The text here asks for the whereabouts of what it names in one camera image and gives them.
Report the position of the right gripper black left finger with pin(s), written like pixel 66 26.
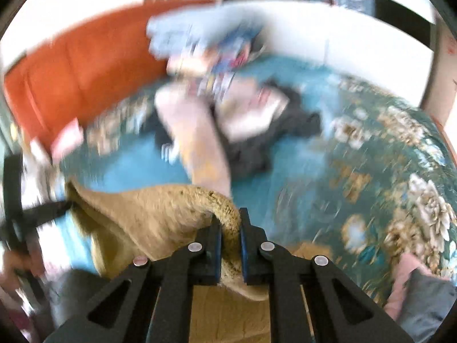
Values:
pixel 150 303

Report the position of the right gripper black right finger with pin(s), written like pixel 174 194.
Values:
pixel 311 300

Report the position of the olive green knit sweater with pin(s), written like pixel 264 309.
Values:
pixel 157 221

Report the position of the person's left hand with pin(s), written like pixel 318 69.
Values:
pixel 12 262

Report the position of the pink folded garment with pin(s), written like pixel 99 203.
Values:
pixel 401 274

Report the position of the dark grey folded garment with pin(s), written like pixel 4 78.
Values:
pixel 427 302

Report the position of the pink checked cloth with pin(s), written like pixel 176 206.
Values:
pixel 69 138

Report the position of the teal floral bedspread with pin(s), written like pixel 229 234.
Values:
pixel 375 183

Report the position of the orange wooden headboard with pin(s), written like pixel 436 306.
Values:
pixel 85 70

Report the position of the black garment white stripes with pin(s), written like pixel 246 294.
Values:
pixel 250 156

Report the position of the beige fuzzy scarf yellow letters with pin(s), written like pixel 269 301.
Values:
pixel 188 120

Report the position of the white fleece garment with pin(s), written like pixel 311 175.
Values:
pixel 247 108

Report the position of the colourful cartoon print garment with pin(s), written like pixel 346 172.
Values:
pixel 211 73

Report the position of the light blue folded quilt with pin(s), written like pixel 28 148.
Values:
pixel 200 28

